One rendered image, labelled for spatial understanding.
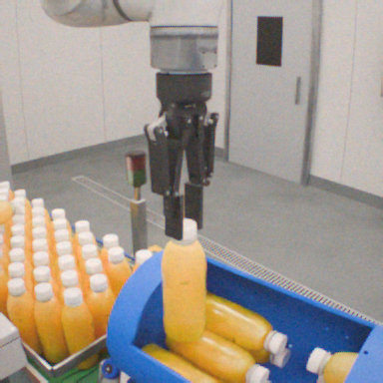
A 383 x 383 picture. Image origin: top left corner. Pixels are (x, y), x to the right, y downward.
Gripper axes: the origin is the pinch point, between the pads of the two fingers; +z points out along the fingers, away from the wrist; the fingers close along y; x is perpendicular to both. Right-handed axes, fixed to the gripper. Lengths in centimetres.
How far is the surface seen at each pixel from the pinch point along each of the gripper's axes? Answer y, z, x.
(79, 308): -4.0, 29.3, 26.2
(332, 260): 230, 135, 45
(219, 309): 9.0, 23.0, -1.1
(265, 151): 367, 104, 186
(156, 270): 1.2, 14.0, 7.4
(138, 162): 40, 12, 52
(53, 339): -9, 39, 32
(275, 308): 18.6, 25.3, -8.1
